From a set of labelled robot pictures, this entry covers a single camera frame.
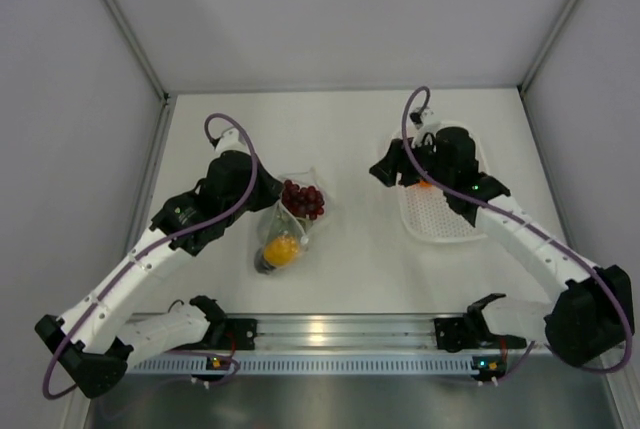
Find fake red grapes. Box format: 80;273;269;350
281;179;326;221

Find polka dot zip bag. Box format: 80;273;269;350
253;167;333;275

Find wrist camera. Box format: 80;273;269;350
214;128;249;155
408;105;440;132

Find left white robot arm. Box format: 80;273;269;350
35;150;283;399

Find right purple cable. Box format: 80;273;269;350
402;86;634;390

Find white perforated plastic basket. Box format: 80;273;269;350
390;129;486;245

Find aluminium corner post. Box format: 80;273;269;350
519;0;612;93
73;0;170;100

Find aluminium front rail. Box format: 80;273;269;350
129;312;621;352

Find right aluminium corner post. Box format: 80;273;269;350
519;0;612;93

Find purple cable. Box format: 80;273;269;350
42;113;260;399
402;86;634;390

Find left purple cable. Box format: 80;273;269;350
42;113;260;399

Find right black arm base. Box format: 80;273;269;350
433;315;500;353

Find left aluminium side rail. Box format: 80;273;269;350
122;94;176;259

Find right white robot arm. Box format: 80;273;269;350
369;127;635;368

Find fake green melon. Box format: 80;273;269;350
259;206;310;246

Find left aluminium corner post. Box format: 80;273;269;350
73;0;170;100

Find fake yellow lemon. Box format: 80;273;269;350
263;235;300;268

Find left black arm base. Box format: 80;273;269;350
176;317;258;353

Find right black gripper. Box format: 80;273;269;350
370;133;453;190

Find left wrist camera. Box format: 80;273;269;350
214;128;249;155

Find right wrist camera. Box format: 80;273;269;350
408;105;440;132

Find white slotted cable duct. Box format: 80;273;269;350
129;353;503;376

